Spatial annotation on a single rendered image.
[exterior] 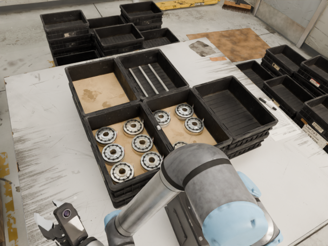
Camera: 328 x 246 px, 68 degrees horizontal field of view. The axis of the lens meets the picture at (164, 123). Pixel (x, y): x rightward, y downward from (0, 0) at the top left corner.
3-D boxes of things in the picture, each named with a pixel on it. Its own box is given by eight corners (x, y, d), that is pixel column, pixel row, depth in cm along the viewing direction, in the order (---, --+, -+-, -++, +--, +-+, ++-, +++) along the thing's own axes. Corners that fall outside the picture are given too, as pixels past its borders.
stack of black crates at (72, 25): (87, 47, 283) (81, 9, 248) (94, 62, 266) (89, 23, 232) (51, 54, 268) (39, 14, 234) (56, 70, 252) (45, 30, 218)
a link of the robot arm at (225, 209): (261, 201, 90) (223, 150, 47) (288, 242, 81) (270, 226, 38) (233, 216, 92) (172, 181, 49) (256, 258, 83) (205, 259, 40)
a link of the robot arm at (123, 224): (183, 115, 53) (92, 222, 77) (206, 156, 46) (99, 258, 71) (216, 124, 60) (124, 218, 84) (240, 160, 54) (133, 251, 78)
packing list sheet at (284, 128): (303, 131, 153) (303, 131, 153) (276, 143, 145) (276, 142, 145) (267, 97, 171) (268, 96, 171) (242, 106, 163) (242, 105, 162)
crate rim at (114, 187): (178, 165, 105) (178, 162, 103) (111, 192, 95) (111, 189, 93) (141, 103, 127) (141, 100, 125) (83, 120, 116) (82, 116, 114)
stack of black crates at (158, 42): (164, 53, 289) (167, 27, 263) (176, 69, 273) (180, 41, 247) (133, 60, 275) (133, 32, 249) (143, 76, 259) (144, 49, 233)
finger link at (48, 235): (34, 232, 68) (58, 245, 65) (33, 229, 67) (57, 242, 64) (48, 218, 72) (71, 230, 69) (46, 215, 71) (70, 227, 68)
